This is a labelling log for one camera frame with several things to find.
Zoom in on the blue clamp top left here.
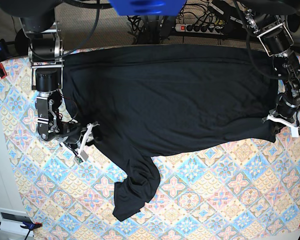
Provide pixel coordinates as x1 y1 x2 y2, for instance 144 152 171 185
0 38 9 54

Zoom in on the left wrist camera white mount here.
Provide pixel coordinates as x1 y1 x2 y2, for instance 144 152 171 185
261 109 300 138

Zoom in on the blue clamp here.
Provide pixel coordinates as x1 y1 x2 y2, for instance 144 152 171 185
0 38 9 54
0 220 43 237

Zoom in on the blue clamp bottom left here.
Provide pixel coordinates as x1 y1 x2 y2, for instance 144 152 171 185
0 220 43 237

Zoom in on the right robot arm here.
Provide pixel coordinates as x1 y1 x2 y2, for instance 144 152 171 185
0 0 95 151

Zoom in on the white box with dark window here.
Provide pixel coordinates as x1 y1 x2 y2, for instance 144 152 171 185
0 207 32 237

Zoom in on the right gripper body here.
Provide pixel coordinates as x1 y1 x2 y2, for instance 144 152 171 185
62 123 103 150

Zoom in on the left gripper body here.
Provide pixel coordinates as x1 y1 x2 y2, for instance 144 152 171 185
269 109 299 137

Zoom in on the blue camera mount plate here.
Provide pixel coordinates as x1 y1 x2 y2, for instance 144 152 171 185
109 0 186 16

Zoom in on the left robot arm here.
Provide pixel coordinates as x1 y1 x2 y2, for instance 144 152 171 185
233 0 300 138

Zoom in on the black round stool seat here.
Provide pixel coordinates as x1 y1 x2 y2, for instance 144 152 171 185
14 29 29 56

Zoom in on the patterned colourful tablecloth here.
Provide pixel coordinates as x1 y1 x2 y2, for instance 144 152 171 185
0 44 300 240

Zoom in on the white power strip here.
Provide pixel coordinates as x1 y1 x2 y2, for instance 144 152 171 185
174 23 223 35

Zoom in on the black t-shirt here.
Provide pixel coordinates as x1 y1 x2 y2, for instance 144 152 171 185
62 44 278 221

